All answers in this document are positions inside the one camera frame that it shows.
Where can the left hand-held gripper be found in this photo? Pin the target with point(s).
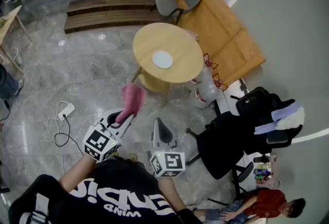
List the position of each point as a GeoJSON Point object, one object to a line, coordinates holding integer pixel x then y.
{"type": "Point", "coordinates": [101, 144]}

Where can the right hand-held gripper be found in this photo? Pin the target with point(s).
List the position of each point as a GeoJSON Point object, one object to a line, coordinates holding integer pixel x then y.
{"type": "Point", "coordinates": [168, 164]}

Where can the pink cloth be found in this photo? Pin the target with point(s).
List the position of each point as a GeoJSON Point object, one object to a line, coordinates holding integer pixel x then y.
{"type": "Point", "coordinates": [132, 99]}

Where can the white round plate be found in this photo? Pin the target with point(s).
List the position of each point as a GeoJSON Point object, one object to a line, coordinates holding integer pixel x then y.
{"type": "Point", "coordinates": [162, 59]}

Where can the person's left forearm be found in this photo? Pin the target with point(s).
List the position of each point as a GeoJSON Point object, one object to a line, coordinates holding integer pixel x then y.
{"type": "Point", "coordinates": [77, 171]}

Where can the person's right forearm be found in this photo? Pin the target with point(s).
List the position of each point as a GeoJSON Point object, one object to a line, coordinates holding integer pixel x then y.
{"type": "Point", "coordinates": [169, 192]}

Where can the white power strip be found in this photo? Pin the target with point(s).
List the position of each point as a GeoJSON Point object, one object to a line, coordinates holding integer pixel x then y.
{"type": "Point", "coordinates": [66, 112]}

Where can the black office chair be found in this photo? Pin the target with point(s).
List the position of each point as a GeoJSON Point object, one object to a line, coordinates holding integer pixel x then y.
{"type": "Point", "coordinates": [221, 140]}

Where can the person's black printed t-shirt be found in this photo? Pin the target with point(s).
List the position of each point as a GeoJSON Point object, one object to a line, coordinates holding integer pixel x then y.
{"type": "Point", "coordinates": [115, 187]}

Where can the black backpack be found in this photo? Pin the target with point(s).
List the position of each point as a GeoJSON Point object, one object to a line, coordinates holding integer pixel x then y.
{"type": "Point", "coordinates": [253, 104]}

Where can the round light wooden table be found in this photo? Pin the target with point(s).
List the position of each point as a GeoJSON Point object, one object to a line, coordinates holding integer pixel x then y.
{"type": "Point", "coordinates": [167, 38]}

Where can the colourful small items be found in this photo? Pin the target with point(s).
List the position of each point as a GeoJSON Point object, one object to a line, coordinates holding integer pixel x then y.
{"type": "Point", "coordinates": [262, 174]}

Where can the dark wooden step platform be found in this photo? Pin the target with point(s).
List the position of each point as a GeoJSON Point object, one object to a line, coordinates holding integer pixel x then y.
{"type": "Point", "coordinates": [108, 15]}

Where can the large brown wrapped board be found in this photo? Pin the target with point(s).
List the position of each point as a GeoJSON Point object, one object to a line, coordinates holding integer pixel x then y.
{"type": "Point", "coordinates": [218, 25]}

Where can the light blue white garment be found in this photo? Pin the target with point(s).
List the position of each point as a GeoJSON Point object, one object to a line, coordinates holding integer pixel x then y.
{"type": "Point", "coordinates": [288, 117]}

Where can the light wooden rectangular table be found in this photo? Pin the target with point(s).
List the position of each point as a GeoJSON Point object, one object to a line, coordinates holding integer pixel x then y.
{"type": "Point", "coordinates": [7, 22]}

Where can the grey chair black frame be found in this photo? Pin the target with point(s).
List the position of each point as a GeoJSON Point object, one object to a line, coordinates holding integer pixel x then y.
{"type": "Point", "coordinates": [167, 4]}

